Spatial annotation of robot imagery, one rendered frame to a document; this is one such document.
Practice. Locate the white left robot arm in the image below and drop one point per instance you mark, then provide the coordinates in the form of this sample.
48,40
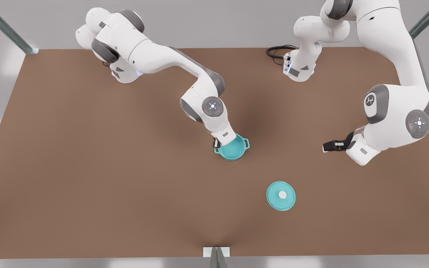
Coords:
389,48

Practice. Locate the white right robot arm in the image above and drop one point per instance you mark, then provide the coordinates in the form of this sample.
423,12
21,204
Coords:
151,56

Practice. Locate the teal pot lid white knob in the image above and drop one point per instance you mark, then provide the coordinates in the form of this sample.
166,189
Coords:
281,195

